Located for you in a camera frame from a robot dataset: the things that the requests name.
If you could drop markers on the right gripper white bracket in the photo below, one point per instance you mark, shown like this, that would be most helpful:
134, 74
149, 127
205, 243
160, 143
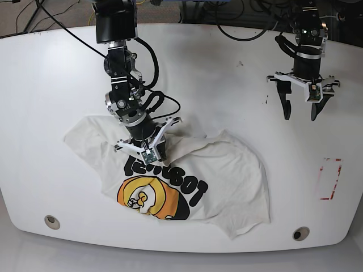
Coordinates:
145, 135

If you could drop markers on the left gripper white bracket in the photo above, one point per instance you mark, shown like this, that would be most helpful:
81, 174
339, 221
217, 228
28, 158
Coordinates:
305, 71

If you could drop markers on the white printed t-shirt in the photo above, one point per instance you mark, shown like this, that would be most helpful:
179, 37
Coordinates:
217, 180

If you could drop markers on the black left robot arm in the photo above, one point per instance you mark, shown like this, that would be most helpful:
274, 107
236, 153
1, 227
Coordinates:
311, 35

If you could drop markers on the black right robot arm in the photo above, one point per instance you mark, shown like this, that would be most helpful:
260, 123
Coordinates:
130, 100

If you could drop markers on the red tape rectangle marking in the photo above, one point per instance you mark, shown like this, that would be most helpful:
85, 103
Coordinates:
328, 178

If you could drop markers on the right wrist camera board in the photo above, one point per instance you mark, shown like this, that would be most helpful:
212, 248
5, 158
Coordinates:
148, 156

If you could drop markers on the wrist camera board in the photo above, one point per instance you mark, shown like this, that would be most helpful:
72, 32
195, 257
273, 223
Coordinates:
148, 156
314, 92

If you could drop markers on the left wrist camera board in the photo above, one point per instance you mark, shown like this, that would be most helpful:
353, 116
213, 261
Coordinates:
314, 92

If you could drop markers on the left table cable grommet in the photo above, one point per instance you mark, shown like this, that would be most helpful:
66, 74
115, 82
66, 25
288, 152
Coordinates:
52, 222

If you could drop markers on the table cable grommet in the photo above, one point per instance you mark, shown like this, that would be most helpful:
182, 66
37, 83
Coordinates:
301, 233
52, 222

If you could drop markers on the right table cable grommet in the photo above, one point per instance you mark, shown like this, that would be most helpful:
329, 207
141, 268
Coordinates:
301, 233

